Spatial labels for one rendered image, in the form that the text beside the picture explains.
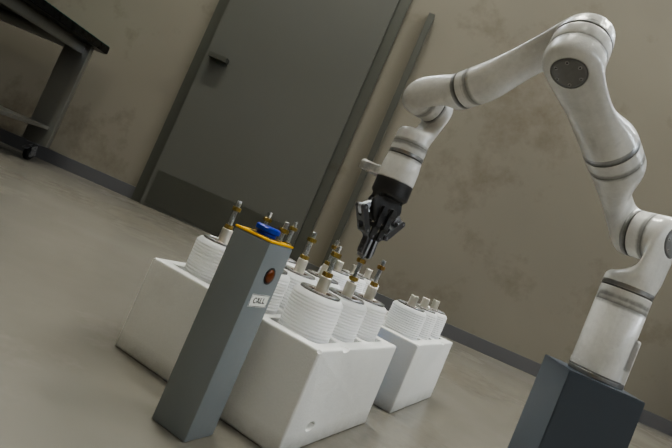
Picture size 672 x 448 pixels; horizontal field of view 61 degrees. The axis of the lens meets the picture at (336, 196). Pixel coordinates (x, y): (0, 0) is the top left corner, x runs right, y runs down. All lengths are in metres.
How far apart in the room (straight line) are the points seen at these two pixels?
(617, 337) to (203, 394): 0.73
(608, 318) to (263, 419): 0.64
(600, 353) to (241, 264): 0.67
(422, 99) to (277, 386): 0.57
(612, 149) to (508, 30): 2.90
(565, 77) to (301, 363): 0.60
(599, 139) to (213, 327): 0.67
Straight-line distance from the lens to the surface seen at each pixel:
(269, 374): 0.98
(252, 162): 3.60
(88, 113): 4.06
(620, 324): 1.17
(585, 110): 0.98
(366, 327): 1.20
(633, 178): 1.08
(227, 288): 0.87
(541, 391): 1.21
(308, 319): 0.98
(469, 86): 1.05
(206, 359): 0.88
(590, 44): 0.93
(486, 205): 3.63
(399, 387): 1.47
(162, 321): 1.11
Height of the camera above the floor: 0.38
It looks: 2 degrees up
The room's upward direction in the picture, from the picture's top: 23 degrees clockwise
